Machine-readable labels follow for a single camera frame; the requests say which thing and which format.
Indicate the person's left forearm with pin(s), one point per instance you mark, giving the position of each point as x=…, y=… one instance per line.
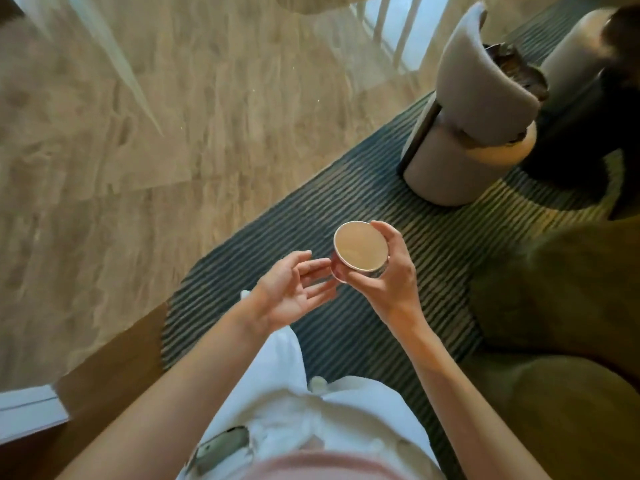
x=165, y=409

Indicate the person's white shoe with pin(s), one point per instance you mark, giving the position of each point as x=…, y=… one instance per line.
x=318, y=384

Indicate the person's left hand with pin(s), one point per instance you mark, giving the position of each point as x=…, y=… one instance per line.
x=285, y=299

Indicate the green curved sofa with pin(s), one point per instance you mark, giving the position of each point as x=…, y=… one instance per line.
x=565, y=294

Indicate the dark brown printed bag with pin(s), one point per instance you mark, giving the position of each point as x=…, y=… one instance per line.
x=520, y=69

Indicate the person's right forearm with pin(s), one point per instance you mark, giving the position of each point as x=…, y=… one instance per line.
x=475, y=409

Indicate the white boucle armchair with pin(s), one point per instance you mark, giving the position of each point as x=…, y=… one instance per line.
x=480, y=94

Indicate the person's white trousers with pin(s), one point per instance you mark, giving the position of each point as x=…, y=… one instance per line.
x=280, y=409

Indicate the white round stool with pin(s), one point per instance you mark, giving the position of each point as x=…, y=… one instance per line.
x=575, y=54

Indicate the person's pink top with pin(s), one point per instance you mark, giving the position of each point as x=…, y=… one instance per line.
x=330, y=467

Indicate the striped blue-green rug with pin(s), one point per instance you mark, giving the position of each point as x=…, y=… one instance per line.
x=310, y=204

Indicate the phone in trouser pocket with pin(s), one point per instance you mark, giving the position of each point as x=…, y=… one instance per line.
x=220, y=449

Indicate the person's right hand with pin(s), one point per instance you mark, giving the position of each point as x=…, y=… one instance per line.
x=400, y=294

